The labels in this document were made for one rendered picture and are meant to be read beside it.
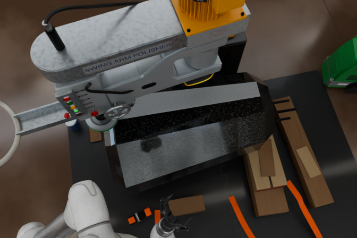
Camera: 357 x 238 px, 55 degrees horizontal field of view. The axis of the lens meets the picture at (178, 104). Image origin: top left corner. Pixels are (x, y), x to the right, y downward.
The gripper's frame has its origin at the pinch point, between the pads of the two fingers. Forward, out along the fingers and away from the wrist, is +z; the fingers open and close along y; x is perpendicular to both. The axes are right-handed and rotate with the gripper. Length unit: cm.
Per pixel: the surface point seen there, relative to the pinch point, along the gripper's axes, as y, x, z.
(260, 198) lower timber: -30, 102, -75
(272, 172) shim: -23, 114, -57
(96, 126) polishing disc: 76, 17, -35
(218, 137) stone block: 19, 71, -24
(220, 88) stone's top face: 40, 89, -6
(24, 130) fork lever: 92, -23, -27
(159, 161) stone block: 36, 39, -46
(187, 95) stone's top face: 52, 71, -14
